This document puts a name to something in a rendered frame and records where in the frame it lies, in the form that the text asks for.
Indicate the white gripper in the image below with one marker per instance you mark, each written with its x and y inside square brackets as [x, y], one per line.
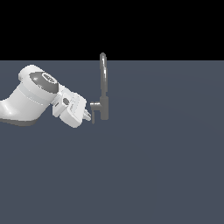
[71, 109]

